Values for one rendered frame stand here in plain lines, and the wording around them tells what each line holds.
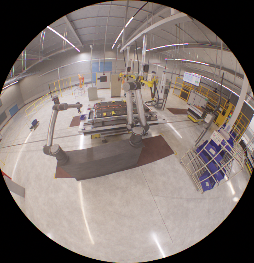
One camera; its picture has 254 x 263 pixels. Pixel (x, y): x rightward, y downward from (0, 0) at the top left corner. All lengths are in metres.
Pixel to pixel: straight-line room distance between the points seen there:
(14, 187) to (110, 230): 3.26
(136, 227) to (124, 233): 0.30
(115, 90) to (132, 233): 7.76
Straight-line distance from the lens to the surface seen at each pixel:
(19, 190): 4.04
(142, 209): 2.25
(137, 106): 1.51
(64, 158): 1.62
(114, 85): 6.89
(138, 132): 1.40
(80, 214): 2.43
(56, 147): 1.53
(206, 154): 3.00
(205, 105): 10.44
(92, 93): 6.73
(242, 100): 4.18
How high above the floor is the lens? 2.18
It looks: 41 degrees down
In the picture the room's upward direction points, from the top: 5 degrees clockwise
